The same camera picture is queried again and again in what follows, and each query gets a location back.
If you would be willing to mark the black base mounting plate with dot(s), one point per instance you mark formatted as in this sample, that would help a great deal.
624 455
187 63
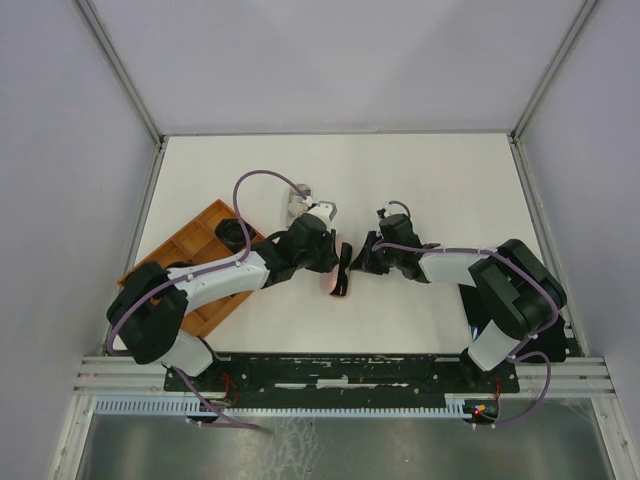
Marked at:
349 381

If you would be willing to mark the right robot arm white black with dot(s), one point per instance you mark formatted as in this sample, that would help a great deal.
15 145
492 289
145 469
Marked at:
521 297

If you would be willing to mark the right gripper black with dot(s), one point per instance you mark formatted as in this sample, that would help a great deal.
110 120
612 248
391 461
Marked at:
364 262

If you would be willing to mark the left aluminium frame post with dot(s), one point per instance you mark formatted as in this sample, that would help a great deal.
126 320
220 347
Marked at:
90 15

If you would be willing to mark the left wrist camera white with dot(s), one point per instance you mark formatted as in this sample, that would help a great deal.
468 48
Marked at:
323 210

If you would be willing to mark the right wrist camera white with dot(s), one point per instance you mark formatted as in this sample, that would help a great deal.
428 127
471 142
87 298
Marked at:
389 209

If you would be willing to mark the rolled black tie upper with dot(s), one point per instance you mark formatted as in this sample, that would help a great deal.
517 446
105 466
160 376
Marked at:
230 234

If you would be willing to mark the black frame eyeglasses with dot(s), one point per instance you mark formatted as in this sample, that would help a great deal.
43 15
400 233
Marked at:
338 282

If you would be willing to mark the pink glasses case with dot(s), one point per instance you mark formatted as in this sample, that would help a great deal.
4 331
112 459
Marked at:
325 276

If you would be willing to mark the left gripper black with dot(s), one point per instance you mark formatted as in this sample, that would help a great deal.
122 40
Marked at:
330 259

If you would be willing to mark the aluminium frame post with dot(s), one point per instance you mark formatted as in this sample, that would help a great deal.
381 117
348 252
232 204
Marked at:
90 15
561 54

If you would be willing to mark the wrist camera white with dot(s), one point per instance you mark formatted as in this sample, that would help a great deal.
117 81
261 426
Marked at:
323 210
389 209

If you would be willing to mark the aluminium front rail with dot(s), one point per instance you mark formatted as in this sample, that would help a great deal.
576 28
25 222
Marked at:
112 376

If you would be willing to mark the right aluminium frame post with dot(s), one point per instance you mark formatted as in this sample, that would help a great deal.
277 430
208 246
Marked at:
561 54

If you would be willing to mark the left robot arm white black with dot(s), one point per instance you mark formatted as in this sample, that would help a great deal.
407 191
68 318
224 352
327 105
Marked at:
148 311

